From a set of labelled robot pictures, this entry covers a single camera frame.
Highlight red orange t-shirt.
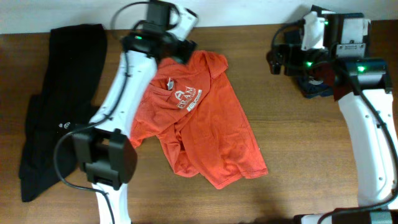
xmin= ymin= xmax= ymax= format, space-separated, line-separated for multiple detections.
xmin=130 ymin=50 xmax=268 ymax=189

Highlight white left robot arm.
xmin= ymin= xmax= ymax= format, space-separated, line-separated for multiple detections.
xmin=72 ymin=1 xmax=198 ymax=223

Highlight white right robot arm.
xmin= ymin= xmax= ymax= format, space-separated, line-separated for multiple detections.
xmin=267 ymin=6 xmax=397 ymax=223

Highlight navy blue folded garment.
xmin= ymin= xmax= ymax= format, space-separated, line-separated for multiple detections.
xmin=295 ymin=77 xmax=333 ymax=99

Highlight black garment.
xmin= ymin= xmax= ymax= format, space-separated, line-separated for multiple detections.
xmin=18 ymin=24 xmax=107 ymax=202

